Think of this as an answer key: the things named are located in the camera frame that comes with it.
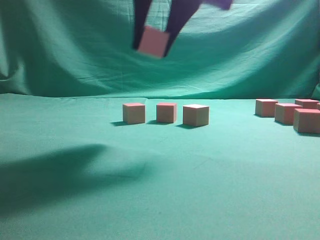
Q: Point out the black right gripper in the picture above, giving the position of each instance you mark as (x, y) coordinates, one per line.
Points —
(180, 13)

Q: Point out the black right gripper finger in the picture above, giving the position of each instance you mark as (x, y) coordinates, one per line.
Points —
(141, 9)

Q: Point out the pink cube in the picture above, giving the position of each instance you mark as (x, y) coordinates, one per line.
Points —
(153, 42)

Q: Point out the pink cube placed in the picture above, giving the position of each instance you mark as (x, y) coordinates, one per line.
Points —
(196, 115)
(166, 112)
(134, 113)

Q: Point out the pink cube column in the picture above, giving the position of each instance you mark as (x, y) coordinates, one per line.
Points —
(284, 112)
(307, 103)
(265, 107)
(306, 120)

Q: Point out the green backdrop cloth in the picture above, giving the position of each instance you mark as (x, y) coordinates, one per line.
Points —
(72, 169)

